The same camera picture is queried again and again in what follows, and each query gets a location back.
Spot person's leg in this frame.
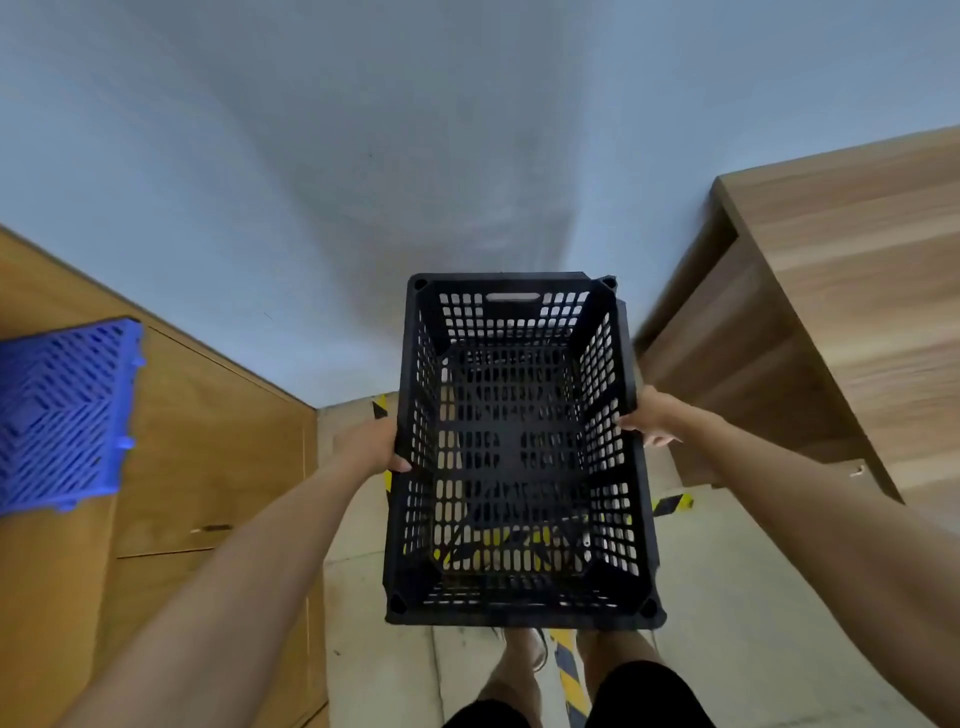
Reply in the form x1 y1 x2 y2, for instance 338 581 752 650
479 628 553 728
581 629 665 676

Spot person's right leg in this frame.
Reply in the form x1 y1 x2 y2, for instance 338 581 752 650
581 629 665 676

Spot person's right forearm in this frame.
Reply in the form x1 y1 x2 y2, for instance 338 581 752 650
678 416 960 725

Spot person's black shorts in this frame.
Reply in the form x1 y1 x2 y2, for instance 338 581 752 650
442 659 718 728

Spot wooden wall cabinet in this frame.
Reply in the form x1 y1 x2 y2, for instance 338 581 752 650
0 224 331 728

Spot person's right hand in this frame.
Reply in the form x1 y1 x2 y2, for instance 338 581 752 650
616 386 725 450

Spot light wooden office desk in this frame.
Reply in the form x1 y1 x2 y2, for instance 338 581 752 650
633 125 960 526

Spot person's left forearm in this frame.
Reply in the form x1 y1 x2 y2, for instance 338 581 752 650
56 446 376 728

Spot person's left hand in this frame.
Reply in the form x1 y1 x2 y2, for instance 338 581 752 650
341 416 412 478

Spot black plastic crate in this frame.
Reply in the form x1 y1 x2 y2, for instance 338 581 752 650
382 271 669 630

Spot blue plastic grid mat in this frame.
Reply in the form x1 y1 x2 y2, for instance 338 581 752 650
0 317 146 517

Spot person's left leg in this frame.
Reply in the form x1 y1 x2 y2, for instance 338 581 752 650
479 628 553 728

